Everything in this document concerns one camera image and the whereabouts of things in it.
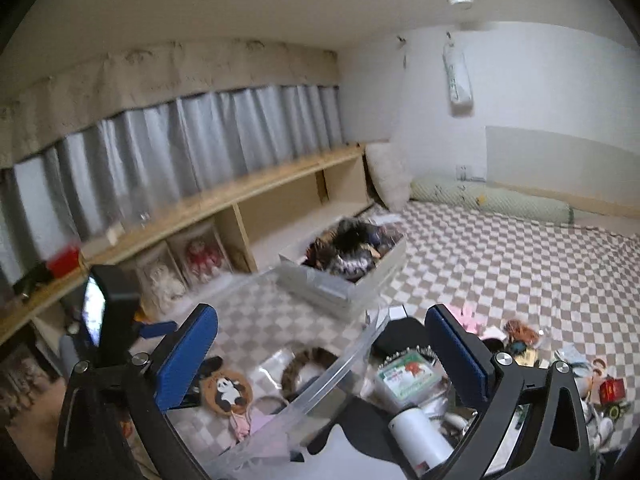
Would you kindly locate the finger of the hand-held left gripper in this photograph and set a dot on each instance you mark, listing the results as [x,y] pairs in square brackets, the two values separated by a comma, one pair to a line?
[157,330]

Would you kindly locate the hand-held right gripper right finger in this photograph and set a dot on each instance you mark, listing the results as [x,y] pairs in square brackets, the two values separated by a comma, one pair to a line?
[460,360]

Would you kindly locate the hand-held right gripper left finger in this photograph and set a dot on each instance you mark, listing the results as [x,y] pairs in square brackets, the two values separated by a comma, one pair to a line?
[187,355]

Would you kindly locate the clear plastic container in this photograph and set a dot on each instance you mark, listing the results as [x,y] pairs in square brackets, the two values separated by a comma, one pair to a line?
[325,385]

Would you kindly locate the doll in white dress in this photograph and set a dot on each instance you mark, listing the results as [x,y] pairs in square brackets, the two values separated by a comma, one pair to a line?
[165,280]

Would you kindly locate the green and white packet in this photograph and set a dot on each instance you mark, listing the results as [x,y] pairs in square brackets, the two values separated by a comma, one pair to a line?
[410,375]

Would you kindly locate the round brown panda mirror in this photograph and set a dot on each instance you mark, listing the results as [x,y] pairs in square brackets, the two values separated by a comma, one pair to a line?
[225,392]

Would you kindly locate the pearl tiara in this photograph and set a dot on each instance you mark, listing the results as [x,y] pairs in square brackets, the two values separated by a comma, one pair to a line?
[405,352]

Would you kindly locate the black case with white edge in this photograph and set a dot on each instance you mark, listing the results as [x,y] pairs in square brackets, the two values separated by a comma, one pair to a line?
[400,330]

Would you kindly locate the red plastic case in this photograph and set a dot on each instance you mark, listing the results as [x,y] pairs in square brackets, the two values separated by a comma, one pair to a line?
[65,260]

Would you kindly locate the doll in red dress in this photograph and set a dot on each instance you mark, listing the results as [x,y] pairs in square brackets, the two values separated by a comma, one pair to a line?
[202,257]

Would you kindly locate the white cylinder cup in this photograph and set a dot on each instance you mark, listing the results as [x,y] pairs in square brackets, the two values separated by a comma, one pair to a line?
[420,440]

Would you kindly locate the leopard fur hair band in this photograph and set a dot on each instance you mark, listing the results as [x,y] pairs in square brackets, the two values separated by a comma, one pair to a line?
[300,365]

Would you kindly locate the white storage box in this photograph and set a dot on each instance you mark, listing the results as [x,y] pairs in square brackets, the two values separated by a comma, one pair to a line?
[345,290]

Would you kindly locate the red patterned box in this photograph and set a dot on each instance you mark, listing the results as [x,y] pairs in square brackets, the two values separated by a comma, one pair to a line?
[612,390]

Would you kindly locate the pile of hair accessories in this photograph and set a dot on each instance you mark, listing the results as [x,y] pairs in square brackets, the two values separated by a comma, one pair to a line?
[350,247]

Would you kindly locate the round dark tin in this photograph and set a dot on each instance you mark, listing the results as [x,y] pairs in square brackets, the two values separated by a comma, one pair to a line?
[614,411]

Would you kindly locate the long green bolster pillow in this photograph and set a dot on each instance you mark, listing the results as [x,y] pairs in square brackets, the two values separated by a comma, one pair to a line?
[500,200]

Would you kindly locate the grey curtain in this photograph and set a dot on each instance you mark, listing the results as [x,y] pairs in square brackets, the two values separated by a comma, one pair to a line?
[200,145]

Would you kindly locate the long wooden shelf unit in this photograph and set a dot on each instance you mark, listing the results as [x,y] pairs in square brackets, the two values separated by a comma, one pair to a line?
[280,175]

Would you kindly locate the fluffy white pillow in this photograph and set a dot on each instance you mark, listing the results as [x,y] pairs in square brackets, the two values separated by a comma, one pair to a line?
[390,175]

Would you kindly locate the white headboard panel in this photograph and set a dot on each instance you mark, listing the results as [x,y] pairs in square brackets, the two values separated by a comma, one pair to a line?
[550,160]

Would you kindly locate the beige floral valance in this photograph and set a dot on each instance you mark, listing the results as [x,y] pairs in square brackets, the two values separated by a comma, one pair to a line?
[150,80]

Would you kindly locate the hanging white bag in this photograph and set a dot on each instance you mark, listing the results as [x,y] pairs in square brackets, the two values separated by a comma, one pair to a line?
[459,80]

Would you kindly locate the round ceiling light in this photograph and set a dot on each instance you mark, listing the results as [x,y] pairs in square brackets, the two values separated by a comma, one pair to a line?
[460,0]

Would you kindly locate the white wall switch plate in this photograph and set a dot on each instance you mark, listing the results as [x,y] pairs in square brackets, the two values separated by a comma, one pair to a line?
[467,172]

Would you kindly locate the wall hook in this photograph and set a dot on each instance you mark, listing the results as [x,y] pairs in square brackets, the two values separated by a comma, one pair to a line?
[400,39]

